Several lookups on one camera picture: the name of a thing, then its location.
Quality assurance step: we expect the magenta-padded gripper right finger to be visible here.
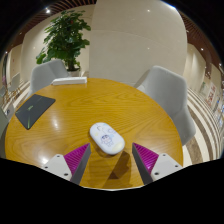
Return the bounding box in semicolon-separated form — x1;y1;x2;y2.
131;142;184;186

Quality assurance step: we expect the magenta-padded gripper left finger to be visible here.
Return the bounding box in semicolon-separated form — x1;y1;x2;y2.
40;142;92;186

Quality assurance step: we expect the white printed computer mouse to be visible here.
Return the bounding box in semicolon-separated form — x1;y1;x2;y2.
89;122;126;156

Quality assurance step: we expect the dark grey mouse pad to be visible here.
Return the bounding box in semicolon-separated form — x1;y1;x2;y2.
14;93;57;131

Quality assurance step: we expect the grey upholstered armchair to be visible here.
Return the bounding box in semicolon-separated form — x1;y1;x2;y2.
0;105;10;159

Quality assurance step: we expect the light grey shell chair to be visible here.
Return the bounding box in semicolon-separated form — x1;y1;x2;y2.
133;65;198;147
28;59;71;98

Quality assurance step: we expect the white power strip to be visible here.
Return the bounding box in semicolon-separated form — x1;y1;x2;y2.
50;76;88;86

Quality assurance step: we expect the white chair with wooden legs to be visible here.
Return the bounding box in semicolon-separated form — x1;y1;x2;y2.
7;72;22;95

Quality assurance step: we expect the large green potted plant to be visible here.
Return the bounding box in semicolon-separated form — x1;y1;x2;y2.
35;9;92;78

